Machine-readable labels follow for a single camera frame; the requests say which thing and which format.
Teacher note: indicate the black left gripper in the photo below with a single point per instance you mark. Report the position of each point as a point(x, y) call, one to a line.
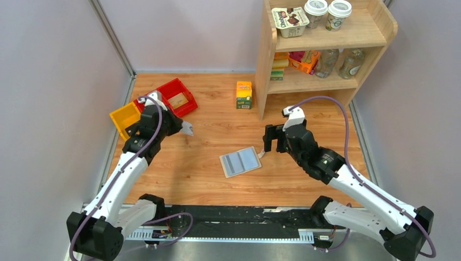
point(173, 122)

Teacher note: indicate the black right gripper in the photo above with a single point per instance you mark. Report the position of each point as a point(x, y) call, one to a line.
point(280, 138)

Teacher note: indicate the grey translucent card holder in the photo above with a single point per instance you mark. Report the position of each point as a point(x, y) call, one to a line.
point(241, 161)

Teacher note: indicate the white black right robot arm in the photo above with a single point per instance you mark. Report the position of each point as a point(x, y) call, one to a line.
point(402, 229)

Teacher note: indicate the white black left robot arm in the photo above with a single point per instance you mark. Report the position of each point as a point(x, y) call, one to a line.
point(111, 201)

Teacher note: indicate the gold credit card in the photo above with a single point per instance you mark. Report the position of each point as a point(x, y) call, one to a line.
point(178, 100)

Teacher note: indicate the yellow plastic bin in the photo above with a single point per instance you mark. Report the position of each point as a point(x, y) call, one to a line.
point(124, 117)

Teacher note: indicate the red middle plastic bin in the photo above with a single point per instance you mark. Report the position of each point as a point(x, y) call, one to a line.
point(141, 106)

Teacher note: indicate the red plastic bin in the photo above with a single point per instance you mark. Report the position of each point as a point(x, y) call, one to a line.
point(141, 106)
point(174, 87)

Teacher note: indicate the red far plastic bin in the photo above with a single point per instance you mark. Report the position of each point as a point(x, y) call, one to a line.
point(174, 87)

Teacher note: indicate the yellow green juice carton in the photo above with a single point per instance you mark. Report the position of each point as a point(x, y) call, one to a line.
point(244, 95)

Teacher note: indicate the yellow green sponge stack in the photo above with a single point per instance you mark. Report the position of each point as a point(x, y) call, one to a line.
point(280, 62)

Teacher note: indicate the orange snack box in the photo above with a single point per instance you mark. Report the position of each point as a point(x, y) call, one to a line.
point(304, 61)

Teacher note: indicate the wooden shelf unit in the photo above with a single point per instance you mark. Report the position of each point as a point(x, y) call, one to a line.
point(371, 26)

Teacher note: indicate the left clear plastic bottle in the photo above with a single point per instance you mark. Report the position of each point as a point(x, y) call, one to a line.
point(326, 62)

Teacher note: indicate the clear plastic bottle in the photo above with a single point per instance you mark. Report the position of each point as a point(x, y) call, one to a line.
point(326, 62)
point(353, 60)

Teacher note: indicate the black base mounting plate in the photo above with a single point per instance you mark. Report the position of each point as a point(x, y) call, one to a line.
point(190, 222)

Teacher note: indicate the right clear plastic bottle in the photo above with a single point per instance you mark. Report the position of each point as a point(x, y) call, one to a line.
point(353, 60)

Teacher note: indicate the Chobani yogurt cup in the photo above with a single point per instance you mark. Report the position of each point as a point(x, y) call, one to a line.
point(291, 22)

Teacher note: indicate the left white-lidded paper cup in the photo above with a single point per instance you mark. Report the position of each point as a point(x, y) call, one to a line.
point(314, 10)

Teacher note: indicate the white-lidded paper cup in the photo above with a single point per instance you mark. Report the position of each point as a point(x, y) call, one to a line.
point(338, 11)
point(314, 10)

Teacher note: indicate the right white-lidded paper cup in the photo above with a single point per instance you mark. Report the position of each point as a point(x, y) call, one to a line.
point(338, 11)

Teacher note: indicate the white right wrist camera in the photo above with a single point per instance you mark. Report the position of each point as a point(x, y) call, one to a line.
point(295, 116)

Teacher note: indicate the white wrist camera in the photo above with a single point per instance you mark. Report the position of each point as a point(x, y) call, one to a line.
point(152, 98)
point(295, 116)

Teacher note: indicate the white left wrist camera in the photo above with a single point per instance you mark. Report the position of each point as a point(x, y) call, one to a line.
point(152, 98)

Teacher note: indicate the aluminium frame rail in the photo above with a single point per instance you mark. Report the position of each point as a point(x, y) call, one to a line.
point(144, 234)

